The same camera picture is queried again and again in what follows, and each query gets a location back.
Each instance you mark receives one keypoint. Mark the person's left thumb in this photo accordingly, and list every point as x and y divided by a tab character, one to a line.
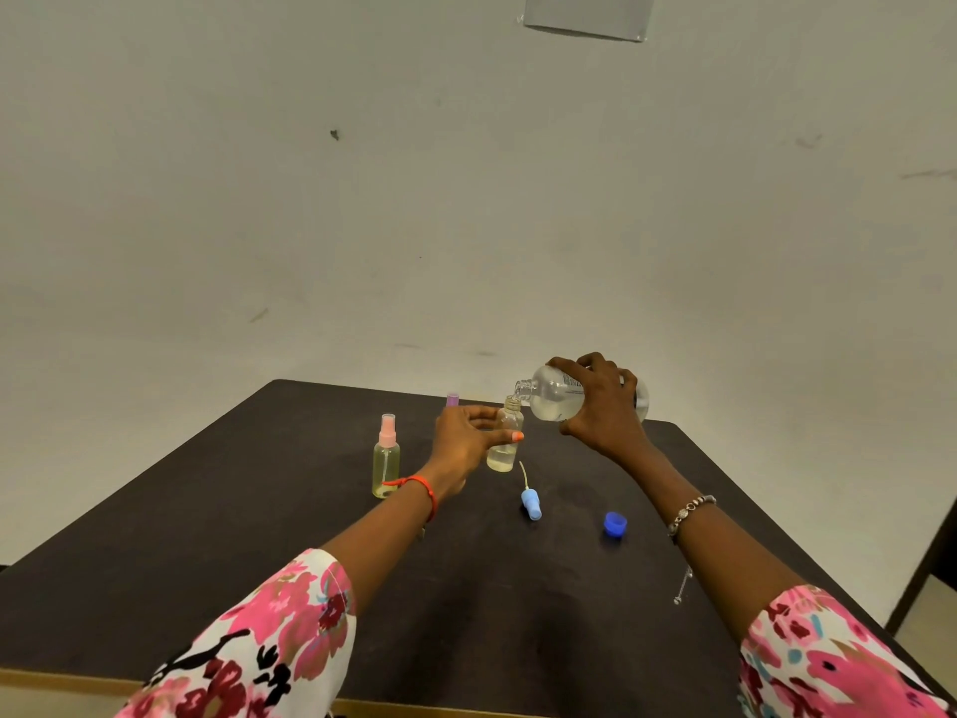
497	439

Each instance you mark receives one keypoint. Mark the blue bottle cap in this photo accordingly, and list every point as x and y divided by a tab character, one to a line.
615	524

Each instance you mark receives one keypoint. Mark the person's right thumb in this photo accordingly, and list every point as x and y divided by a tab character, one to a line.
574	426

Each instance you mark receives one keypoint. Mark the large clear liquid bottle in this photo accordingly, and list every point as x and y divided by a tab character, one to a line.
557	396

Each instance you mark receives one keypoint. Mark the blue spray pump with tube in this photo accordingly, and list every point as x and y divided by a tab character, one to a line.
531	505

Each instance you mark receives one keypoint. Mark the person's left hand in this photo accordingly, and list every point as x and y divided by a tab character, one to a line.
456	450

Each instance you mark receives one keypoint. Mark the person's right forearm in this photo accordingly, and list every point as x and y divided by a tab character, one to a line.
703	542

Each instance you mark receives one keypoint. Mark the person's left forearm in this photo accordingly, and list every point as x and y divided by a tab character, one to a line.
381	538

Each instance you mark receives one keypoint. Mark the person's right hand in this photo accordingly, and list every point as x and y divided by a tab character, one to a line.
609	414

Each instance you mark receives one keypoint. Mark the paper wall sign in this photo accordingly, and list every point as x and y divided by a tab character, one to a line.
589	13

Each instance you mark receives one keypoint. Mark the small clear bottle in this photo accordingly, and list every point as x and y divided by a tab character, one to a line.
505	456

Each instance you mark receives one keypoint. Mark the person's floral sleeve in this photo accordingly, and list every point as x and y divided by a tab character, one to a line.
822	665
262	650

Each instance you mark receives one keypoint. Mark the person's left floral sleeve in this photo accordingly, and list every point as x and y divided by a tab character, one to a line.
262	650

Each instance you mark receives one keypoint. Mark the dark door frame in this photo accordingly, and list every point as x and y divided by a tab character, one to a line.
923	564

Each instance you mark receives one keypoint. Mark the pink capped spray bottle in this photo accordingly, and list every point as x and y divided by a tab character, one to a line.
386	463

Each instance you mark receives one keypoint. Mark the person's right floral sleeve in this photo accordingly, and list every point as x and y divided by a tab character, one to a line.
822	665

